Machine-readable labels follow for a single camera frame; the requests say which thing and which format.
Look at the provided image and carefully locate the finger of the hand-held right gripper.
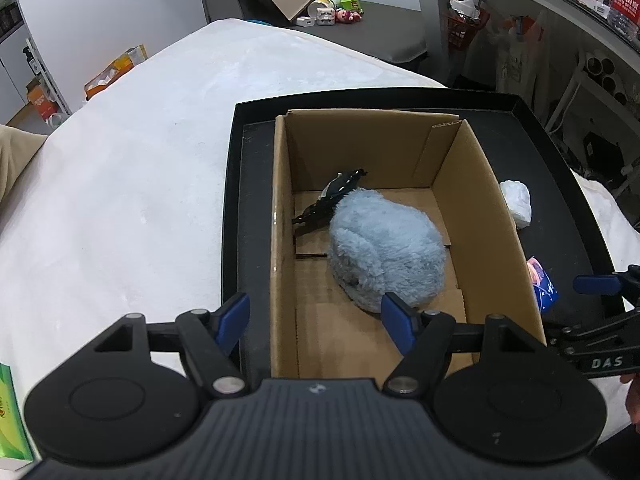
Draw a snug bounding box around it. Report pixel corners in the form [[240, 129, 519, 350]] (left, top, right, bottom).
[[573, 266, 640, 306], [545, 310, 640, 356]]

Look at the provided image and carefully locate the black desk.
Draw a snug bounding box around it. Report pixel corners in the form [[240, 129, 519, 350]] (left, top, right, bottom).
[[410, 0, 640, 88]]

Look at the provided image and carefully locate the black hair clip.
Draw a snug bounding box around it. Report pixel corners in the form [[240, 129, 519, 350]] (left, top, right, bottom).
[[291, 167, 368, 238]]

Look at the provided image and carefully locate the dark grey chair seat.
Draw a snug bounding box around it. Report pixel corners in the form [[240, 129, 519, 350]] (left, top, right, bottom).
[[345, 0, 431, 67]]

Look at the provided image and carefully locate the white tote bag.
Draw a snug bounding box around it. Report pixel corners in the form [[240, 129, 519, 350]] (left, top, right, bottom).
[[479, 12, 547, 97]]

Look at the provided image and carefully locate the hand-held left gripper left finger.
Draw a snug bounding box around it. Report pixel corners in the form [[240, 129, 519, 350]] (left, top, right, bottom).
[[92, 292, 251, 399]]

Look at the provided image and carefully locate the blue fluffy plush toy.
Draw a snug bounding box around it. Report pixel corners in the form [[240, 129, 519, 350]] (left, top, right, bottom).
[[327, 186, 447, 316]]

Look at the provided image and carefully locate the blue tissue pack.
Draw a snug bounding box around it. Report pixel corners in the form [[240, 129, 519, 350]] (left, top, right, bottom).
[[526, 256, 559, 313]]

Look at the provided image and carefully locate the black shallow tray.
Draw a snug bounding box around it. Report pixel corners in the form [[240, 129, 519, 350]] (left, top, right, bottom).
[[221, 87, 626, 380]]

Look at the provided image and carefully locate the red basket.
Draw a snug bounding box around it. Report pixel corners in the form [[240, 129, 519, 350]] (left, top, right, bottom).
[[445, 9, 492, 52]]

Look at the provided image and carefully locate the brown cardboard box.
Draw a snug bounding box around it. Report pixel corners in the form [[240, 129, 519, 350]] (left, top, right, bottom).
[[269, 108, 547, 380]]

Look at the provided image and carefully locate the spray bottle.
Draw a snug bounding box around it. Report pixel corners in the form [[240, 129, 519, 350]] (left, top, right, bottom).
[[22, 46, 42, 79]]

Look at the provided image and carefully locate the orange cardboard box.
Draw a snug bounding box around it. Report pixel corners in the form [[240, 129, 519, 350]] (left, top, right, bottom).
[[26, 86, 57, 120]]

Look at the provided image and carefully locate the orange paper bag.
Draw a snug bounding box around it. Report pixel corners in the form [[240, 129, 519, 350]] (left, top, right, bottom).
[[84, 44, 149, 102]]

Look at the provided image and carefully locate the white plastic bag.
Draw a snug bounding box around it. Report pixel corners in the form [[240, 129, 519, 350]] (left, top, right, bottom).
[[499, 180, 532, 231]]

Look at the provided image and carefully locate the green tissue box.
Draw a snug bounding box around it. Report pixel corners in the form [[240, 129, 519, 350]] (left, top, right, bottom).
[[0, 362, 35, 461]]

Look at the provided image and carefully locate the person's beige trouser leg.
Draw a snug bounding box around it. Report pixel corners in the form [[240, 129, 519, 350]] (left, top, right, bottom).
[[0, 124, 49, 203]]

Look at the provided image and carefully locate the person's right hand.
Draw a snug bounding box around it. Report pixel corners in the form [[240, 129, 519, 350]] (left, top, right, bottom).
[[620, 371, 640, 427]]

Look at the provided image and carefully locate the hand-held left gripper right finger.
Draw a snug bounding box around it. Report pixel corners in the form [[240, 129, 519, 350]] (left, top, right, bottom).
[[381, 292, 548, 396]]

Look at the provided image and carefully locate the white wire rack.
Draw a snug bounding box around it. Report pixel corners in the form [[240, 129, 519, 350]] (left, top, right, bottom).
[[24, 37, 72, 117]]

